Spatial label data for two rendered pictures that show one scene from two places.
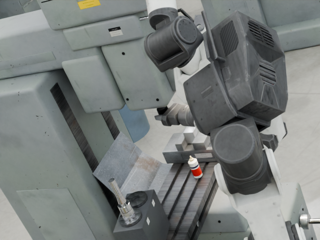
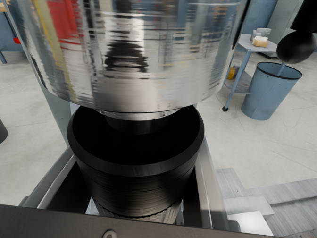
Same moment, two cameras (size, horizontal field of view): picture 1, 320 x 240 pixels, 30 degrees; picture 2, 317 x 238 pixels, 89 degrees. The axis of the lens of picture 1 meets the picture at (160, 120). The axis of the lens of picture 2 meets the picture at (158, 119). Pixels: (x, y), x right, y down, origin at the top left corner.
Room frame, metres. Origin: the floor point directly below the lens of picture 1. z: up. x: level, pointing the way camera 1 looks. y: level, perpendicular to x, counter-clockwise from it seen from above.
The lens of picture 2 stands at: (2.19, -0.06, 1.30)
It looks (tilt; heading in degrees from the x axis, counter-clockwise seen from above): 39 degrees down; 44
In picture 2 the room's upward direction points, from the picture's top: 4 degrees clockwise
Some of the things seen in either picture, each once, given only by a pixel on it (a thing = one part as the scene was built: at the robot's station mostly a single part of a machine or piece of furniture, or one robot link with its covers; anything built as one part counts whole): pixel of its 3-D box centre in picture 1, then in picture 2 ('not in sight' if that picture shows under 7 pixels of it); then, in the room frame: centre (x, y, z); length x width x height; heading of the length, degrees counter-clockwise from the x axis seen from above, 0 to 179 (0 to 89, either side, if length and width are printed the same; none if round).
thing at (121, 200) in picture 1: (117, 192); not in sight; (1.82, 0.24, 1.22); 0.03 x 0.03 x 0.11
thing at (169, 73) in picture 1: (169, 66); not in sight; (2.16, -0.12, 1.45); 0.04 x 0.04 x 0.21; 57
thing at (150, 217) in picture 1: (142, 226); not in sight; (1.86, 0.22, 1.00); 0.22 x 0.12 x 0.20; 157
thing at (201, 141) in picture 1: (204, 136); not in sight; (2.31, -0.16, 0.99); 0.15 x 0.06 x 0.04; 145
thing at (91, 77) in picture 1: (103, 71); not in sight; (2.32, 0.14, 1.47); 0.24 x 0.19 x 0.26; 147
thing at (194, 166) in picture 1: (194, 165); not in sight; (2.18, -0.06, 0.96); 0.04 x 0.04 x 0.11
